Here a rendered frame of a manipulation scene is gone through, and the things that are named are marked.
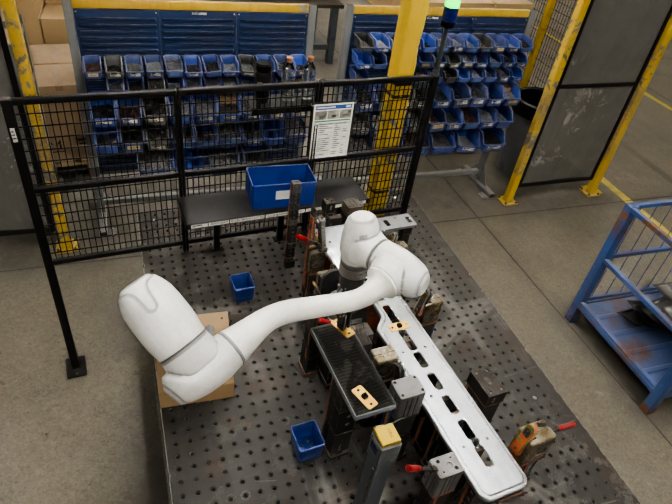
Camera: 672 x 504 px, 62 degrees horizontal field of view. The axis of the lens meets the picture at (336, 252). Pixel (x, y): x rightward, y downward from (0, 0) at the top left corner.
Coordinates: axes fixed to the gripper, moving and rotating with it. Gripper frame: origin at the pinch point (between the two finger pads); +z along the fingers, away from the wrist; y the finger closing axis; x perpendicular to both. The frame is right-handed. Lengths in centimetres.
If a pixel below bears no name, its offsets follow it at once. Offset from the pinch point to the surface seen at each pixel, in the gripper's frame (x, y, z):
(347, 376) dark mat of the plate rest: -12.6, -8.4, 9.9
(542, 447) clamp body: -64, 33, 24
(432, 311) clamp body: -1, 52, 26
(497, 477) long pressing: -61, 14, 26
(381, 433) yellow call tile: -33.6, -14.0, 9.8
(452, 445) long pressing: -45, 11, 26
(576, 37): 100, 310, -15
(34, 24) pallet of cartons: 454, 53, 57
